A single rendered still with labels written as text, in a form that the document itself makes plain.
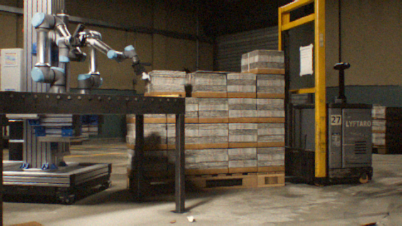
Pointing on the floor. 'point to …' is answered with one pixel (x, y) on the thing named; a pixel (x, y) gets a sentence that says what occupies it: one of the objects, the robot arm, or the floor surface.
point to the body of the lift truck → (340, 139)
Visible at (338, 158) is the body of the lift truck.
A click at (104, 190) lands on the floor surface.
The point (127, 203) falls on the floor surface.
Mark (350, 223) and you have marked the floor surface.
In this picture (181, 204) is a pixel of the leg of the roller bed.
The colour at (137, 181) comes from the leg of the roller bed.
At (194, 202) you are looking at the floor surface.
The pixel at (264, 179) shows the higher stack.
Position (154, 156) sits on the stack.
